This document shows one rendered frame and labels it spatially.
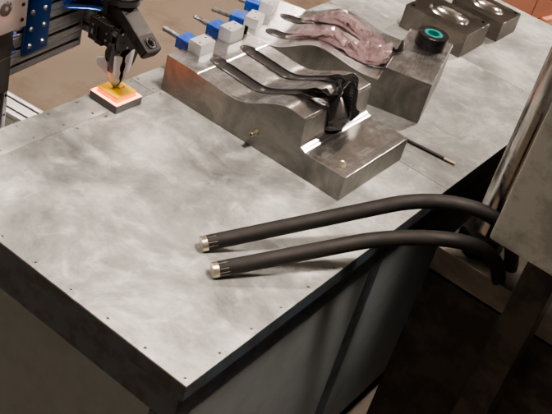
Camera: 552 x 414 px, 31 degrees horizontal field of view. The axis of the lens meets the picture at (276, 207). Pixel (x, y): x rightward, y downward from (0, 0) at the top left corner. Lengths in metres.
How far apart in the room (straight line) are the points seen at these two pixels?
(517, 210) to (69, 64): 2.59
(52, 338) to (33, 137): 0.44
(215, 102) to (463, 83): 0.79
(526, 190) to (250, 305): 0.52
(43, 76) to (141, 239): 2.04
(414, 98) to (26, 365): 1.09
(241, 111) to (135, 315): 0.63
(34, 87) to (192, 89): 1.59
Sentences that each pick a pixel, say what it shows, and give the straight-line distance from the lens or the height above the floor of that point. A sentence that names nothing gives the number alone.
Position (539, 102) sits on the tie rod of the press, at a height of 1.15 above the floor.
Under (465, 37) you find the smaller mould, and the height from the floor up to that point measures 0.86.
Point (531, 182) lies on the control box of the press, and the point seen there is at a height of 1.20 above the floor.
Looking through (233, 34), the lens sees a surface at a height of 0.91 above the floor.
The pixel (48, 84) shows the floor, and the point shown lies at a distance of 3.76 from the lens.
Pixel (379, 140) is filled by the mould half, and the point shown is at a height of 0.86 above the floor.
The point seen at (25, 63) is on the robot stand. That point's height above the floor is 0.70.
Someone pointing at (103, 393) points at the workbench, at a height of 0.62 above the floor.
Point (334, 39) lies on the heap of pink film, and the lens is 2.44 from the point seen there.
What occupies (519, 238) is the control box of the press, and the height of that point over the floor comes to 1.10.
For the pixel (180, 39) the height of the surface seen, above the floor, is 0.90.
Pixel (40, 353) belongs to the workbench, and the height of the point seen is 0.59.
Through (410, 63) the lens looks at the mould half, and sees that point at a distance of 2.43.
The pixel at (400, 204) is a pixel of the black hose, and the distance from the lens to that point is 1.91.
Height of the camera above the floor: 1.95
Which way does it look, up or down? 35 degrees down
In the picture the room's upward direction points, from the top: 16 degrees clockwise
